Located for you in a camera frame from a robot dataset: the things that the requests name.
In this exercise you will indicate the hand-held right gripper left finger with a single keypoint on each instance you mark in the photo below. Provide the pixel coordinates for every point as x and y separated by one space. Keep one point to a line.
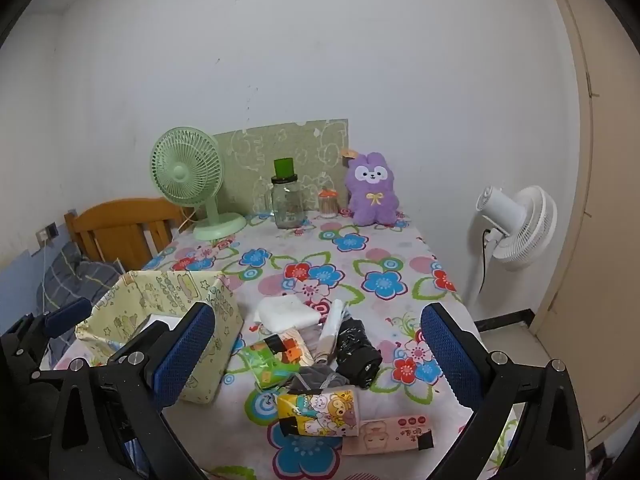
185 355

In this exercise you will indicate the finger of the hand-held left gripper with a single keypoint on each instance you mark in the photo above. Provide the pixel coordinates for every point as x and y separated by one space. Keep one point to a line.
70 316

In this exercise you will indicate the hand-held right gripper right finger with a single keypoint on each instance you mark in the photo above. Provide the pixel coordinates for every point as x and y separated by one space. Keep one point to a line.
450 355

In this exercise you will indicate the cartoon printed storage box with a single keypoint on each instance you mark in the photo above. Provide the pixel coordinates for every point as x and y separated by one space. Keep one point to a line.
220 360

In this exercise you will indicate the green printed packet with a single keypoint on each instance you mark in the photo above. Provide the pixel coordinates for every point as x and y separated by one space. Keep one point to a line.
265 360

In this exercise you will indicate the black plastic bag roll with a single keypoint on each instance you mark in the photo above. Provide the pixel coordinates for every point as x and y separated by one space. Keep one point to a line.
357 355

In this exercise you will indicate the pink tissue pack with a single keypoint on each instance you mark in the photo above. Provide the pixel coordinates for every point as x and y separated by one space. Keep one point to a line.
390 432

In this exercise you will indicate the white towel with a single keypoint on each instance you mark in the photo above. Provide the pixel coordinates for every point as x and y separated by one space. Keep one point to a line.
285 312

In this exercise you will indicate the white plastic bag roll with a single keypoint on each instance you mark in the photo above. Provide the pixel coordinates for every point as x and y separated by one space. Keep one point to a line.
330 332

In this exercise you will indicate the grey cloth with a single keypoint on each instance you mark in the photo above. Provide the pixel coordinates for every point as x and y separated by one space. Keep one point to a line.
312 377

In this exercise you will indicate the yellow cartoon tissue pack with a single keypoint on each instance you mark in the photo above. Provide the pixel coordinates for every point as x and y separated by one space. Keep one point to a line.
320 410

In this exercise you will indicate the grey plaid bedding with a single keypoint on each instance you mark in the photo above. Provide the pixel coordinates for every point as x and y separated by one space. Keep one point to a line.
75 275

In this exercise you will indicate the white paper sheet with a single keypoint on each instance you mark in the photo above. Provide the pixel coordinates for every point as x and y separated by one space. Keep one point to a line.
160 321

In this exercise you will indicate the wooden chair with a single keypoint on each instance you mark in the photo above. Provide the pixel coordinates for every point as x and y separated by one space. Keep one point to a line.
115 220

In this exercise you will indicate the white standing fan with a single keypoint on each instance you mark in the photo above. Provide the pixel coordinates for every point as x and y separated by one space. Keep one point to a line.
525 225

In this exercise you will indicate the beige wooden door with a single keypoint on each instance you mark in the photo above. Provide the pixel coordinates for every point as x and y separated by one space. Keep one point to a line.
600 260

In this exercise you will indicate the purple plush bunny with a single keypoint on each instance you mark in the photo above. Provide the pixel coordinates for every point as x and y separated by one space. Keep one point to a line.
372 195

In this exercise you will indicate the glass jar mug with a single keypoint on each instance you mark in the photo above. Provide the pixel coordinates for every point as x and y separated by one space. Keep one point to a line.
289 205

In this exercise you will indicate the green desk fan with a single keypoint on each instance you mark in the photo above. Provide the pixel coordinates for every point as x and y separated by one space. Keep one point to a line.
185 170

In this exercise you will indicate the cotton swab jar orange lid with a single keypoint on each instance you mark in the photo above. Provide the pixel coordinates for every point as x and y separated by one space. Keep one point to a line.
328 205

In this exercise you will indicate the green plastic cup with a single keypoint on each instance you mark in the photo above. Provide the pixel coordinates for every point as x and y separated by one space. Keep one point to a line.
283 167

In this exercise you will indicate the green printed board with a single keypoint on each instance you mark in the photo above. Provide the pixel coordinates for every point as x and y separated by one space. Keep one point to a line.
300 145

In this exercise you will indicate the wall socket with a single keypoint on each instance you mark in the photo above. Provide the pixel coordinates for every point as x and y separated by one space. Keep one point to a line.
47 234

